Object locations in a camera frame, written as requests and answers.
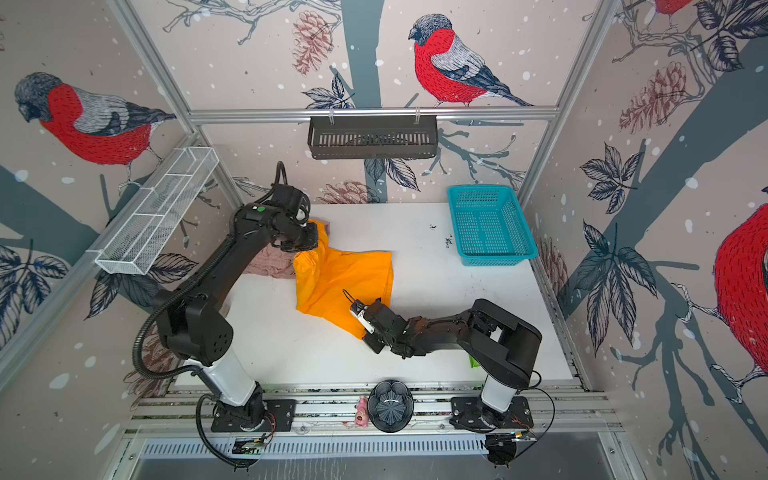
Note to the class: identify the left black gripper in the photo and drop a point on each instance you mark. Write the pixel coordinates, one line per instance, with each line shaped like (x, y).
(312, 242)

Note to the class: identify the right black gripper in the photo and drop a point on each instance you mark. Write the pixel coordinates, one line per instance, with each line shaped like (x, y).
(375, 342)

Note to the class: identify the pink shorts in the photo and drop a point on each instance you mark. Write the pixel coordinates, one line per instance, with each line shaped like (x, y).
(272, 262)

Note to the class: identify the orange shorts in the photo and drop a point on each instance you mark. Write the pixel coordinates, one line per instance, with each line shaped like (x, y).
(328, 281)

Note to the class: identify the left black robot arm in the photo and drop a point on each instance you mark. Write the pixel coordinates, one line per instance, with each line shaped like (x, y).
(190, 322)

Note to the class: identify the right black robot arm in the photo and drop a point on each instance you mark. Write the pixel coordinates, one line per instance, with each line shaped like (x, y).
(504, 346)

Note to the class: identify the black round flower-shaped bowl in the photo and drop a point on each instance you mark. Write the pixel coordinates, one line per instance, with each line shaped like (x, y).
(390, 406)

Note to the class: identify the small pink toy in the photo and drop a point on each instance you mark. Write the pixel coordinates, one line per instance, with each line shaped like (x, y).
(361, 415)

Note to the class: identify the black hanging shelf basket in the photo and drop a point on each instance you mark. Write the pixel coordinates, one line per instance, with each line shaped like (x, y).
(373, 137)

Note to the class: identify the teal plastic basket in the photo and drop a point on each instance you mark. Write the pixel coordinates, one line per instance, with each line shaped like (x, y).
(489, 226)

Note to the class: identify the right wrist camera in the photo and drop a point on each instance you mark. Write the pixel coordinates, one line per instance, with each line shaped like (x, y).
(358, 310)

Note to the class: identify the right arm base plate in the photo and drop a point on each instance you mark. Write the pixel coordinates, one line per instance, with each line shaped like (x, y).
(471, 414)

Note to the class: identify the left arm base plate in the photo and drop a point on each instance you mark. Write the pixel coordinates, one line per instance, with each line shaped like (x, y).
(276, 415)

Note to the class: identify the white wire mesh basket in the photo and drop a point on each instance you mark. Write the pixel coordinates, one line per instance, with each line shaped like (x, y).
(139, 240)

